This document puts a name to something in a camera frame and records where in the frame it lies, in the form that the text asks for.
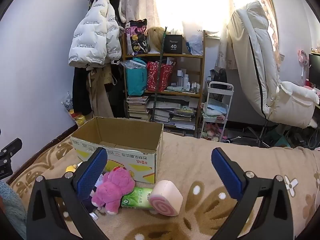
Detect beige hanging trousers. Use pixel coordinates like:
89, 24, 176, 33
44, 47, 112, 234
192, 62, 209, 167
86, 64, 118, 118

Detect dark hanging garment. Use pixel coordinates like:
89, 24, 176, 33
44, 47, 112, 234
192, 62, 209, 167
110, 65, 127, 118

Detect blonde wig on mannequin head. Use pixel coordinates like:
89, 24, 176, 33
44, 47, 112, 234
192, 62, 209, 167
146, 27, 167, 54

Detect white and blue plastic bag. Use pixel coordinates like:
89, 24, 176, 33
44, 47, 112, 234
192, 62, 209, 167
185, 34, 203, 55

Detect green tissue packet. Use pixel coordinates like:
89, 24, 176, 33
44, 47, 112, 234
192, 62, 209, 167
121, 187, 154, 210

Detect stack of old books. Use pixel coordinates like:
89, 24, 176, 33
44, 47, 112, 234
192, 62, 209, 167
126, 95, 150, 120

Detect black cardboard case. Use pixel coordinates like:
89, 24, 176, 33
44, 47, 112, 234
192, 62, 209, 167
162, 34, 184, 54

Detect folded pastel cloths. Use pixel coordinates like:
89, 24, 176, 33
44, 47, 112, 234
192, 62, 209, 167
202, 97, 228, 120

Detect person's left forearm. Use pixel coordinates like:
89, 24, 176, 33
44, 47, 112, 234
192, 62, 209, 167
0, 180, 27, 240

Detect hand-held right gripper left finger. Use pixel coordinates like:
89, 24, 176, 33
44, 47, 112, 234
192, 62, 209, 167
26, 147, 110, 240

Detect bamboo shelf rack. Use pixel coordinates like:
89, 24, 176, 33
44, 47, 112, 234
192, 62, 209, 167
122, 30, 206, 138

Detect plastic bag of toys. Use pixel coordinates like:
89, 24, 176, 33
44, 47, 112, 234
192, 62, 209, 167
61, 92, 87, 127

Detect black hanging coat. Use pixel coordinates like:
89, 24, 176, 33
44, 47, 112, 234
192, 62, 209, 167
72, 66, 93, 117

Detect black bag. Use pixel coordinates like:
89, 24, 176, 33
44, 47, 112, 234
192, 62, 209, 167
209, 68, 228, 89

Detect clear plastic bag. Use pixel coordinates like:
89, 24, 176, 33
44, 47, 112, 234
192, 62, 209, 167
121, 57, 147, 70

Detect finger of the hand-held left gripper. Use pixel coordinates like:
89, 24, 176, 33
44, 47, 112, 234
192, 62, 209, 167
0, 138, 23, 160

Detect teal storage box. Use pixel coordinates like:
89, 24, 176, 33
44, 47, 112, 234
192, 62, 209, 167
272, 132, 293, 148

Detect green thin pole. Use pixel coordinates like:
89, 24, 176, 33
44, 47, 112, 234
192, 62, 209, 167
154, 26, 167, 123

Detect black monitor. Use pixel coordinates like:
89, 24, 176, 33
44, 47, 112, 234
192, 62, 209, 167
308, 53, 320, 90

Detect pink swirl roll squishy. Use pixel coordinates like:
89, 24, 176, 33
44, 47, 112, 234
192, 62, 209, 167
149, 180, 183, 217

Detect printed cartoon tote bag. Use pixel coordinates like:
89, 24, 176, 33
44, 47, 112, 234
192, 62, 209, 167
125, 19, 148, 55

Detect pink desk fan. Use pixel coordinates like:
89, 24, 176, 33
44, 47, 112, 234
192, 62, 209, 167
297, 50, 310, 85

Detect beige floral blanket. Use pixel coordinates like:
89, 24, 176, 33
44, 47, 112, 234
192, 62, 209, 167
7, 130, 320, 240

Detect white printed puffer jacket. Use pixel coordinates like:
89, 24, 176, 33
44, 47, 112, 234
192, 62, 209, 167
68, 0, 123, 68

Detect white reclining chair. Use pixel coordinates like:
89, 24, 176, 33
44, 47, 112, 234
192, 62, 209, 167
226, 1, 320, 148

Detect pile of books and papers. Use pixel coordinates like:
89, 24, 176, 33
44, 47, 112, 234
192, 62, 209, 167
146, 97, 199, 130

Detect pink plush toys on cart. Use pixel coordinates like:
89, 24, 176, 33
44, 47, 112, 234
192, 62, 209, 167
202, 127, 225, 140

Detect row of white cosmetic bottles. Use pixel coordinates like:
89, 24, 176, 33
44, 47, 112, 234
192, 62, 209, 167
176, 69, 201, 93

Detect red patterned bag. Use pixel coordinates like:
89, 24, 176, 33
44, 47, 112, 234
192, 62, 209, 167
147, 61, 174, 92

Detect pink plush bear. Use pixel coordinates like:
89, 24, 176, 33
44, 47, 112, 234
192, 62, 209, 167
91, 167, 136, 215

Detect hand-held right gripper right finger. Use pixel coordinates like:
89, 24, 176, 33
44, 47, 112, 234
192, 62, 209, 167
211, 147, 294, 240

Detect white trolley cart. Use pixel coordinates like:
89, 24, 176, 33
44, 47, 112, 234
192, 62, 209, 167
200, 81, 234, 143

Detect teal paper bag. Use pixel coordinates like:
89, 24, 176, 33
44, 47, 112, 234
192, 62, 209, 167
125, 57, 148, 97

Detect pink lace curtain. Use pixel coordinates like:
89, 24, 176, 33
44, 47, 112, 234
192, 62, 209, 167
125, 0, 160, 30

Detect cardboard box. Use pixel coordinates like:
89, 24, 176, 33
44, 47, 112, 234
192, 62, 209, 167
71, 116, 164, 183

